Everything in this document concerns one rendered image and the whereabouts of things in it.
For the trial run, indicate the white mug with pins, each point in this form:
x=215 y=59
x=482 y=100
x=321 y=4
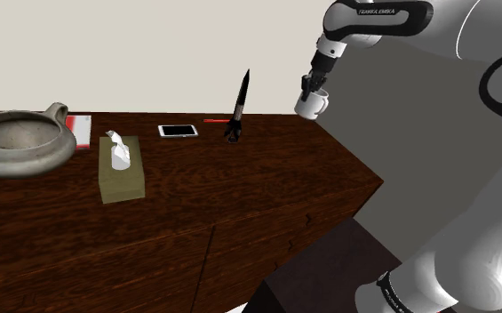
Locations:
x=312 y=105

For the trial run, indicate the white phone with black screen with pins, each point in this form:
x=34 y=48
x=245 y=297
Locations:
x=177 y=130

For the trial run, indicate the dark robot stand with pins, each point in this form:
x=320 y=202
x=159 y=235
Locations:
x=333 y=273

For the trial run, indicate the red pen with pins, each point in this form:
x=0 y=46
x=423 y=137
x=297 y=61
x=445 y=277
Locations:
x=216 y=120

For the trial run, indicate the black rocket figure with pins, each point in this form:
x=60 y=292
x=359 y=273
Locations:
x=238 y=110

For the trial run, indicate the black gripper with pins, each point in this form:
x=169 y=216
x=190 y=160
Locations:
x=322 y=62

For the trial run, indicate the red and white book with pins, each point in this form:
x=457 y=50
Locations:
x=81 y=128

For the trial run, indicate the dark wooden chest of drawers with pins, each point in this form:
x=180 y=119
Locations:
x=198 y=186

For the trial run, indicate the olive tissue box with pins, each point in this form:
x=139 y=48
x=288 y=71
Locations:
x=121 y=175

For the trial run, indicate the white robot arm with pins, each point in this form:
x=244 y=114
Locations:
x=471 y=242

